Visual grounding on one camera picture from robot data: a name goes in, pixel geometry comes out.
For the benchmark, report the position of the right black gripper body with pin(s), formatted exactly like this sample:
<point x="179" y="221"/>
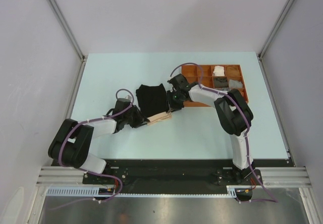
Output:
<point x="175" y="101"/>

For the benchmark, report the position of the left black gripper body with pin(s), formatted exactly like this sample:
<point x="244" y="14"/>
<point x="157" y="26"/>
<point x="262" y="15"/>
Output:
<point x="133" y="117"/>

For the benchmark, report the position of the black underwear beige waistband back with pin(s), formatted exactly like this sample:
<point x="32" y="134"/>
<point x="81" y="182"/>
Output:
<point x="153" y="103"/>

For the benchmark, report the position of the grey striped boxer underwear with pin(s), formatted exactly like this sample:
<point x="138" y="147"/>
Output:
<point x="224" y="89"/>

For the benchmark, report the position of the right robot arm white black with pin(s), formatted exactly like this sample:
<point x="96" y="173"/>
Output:
<point x="233" y="111"/>

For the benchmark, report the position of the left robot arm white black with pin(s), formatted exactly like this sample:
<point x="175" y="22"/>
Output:
<point x="70" y="147"/>

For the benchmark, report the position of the dark grey rolled cloth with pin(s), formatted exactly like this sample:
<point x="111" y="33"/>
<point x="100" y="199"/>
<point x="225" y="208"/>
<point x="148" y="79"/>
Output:
<point x="220" y="82"/>

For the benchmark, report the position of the white rolled cloth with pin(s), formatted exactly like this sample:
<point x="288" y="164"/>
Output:
<point x="219" y="71"/>

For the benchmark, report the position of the wooden compartment tray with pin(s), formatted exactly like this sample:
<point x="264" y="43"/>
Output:
<point x="204" y="74"/>

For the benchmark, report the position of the light grey rolled cloth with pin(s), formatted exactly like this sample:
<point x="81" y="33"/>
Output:
<point x="235" y="84"/>

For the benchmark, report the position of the white slotted cable duct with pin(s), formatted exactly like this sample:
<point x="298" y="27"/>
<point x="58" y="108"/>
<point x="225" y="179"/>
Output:
<point x="99" y="192"/>

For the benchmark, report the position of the aluminium front rail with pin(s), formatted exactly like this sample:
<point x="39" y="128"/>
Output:
<point x="273" y="177"/>

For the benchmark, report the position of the left aluminium frame post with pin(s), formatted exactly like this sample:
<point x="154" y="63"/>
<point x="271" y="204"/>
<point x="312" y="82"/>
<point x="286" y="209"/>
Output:
<point x="54" y="5"/>

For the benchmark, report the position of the aluminium frame post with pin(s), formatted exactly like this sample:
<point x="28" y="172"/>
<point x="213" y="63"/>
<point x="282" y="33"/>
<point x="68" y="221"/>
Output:
<point x="277" y="25"/>
<point x="54" y="5"/>

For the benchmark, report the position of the right aluminium frame post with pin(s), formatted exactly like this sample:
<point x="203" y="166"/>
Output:
<point x="277" y="25"/>

